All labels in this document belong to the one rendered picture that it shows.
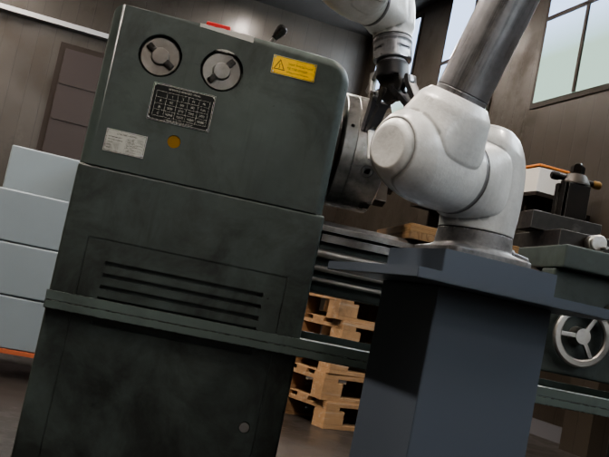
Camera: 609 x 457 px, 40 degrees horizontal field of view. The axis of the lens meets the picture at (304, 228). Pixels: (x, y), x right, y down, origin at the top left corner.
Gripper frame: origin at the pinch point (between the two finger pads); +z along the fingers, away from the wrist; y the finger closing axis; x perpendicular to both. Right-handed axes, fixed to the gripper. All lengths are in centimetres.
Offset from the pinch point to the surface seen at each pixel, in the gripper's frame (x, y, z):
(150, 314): -38, -41, 37
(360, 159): 11.8, -27.7, -6.6
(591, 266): 60, 5, 20
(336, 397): 160, -245, 48
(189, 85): -35, -34, -17
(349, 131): 8.2, -27.7, -13.5
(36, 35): 131, -865, -397
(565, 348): 59, -4, 40
